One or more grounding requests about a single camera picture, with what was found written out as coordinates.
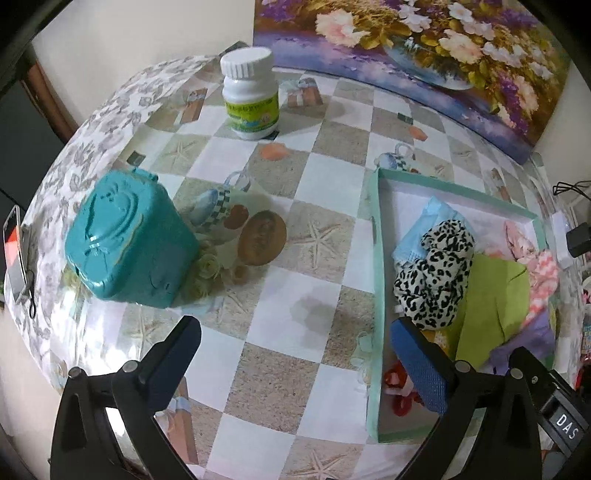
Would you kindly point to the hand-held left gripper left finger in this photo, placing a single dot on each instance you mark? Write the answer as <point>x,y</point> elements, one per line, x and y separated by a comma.
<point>173,369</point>

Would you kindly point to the pink white checked towel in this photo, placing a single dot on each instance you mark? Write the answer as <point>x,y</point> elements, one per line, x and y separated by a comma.
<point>545,272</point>

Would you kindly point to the green cloth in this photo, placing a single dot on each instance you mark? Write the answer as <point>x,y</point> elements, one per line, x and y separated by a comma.
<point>494,300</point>

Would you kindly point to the leopard print cloth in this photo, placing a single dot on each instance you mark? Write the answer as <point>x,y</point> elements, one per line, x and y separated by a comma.
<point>434,281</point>

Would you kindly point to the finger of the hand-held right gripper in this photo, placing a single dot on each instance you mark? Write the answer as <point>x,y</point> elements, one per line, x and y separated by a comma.
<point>531,364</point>

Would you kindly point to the blue face mask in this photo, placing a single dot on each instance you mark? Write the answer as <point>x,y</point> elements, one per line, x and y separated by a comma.
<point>411,240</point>

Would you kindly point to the red floral scrunchie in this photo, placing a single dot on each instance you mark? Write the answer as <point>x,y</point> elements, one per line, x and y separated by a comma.
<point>399,385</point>

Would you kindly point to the dark wooden furniture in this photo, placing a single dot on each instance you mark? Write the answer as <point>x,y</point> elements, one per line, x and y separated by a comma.
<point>27,138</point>

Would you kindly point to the white pill bottle green label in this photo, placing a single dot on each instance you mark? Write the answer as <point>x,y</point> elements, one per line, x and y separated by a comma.
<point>249,101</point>

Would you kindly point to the teal shallow cardboard tray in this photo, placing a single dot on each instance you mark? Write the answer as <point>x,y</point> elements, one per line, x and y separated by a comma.
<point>376,277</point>

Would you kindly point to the printed checked tablecloth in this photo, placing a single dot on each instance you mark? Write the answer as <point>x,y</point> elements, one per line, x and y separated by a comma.
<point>277,369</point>

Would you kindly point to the black power adapter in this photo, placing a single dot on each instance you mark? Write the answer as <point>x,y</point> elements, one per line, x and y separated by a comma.
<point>581,240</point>

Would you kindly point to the pink floral cloth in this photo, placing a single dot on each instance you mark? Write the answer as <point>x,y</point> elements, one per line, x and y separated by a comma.
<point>519,237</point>

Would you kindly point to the purple cloth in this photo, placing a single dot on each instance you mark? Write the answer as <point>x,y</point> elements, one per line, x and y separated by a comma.
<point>531,334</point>

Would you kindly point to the teal plastic box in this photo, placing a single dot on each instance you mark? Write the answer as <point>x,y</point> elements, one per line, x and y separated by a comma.
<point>129,249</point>

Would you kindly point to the flower painting canvas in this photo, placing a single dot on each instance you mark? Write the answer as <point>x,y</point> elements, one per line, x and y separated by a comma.
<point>415,37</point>

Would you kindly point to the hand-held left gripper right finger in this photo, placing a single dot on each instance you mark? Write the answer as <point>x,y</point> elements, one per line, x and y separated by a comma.
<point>420,369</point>

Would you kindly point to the white power strip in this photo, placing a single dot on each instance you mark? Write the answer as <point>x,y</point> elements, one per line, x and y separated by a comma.
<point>561,240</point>

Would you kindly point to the smartphone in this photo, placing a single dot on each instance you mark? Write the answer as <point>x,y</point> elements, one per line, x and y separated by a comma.
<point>13,258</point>

